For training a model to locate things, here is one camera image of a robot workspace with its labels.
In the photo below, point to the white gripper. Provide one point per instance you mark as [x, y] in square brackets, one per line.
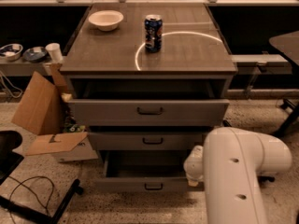
[193, 166]

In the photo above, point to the grey bottom drawer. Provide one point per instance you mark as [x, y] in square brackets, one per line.
[145, 171]

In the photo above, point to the grey drawer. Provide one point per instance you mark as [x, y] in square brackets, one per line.
[146, 141]
[149, 112]
[145, 171]

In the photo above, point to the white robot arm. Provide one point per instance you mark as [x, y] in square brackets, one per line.
[229, 164]

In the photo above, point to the grey middle drawer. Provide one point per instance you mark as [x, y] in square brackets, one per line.
[146, 141]

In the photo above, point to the grey drawer cabinet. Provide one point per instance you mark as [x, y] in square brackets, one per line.
[191, 46]

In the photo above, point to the grey top drawer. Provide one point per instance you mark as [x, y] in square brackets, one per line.
[149, 112]

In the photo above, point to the open cardboard box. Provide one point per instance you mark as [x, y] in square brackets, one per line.
[44, 112]

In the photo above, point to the blue Pepsi can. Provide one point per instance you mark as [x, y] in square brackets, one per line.
[153, 32]

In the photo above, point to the black table stand right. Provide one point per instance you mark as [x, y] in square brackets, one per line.
[287, 46]

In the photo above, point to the white bowl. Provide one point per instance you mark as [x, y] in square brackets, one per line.
[106, 20]

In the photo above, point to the white paper cup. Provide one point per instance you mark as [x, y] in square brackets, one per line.
[55, 53]

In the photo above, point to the dark blue bowl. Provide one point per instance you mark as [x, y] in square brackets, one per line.
[35, 54]

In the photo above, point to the grey low shelf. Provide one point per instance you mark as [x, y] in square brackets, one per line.
[22, 68]

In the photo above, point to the blue patterned bowl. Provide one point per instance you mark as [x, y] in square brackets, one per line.
[11, 52]

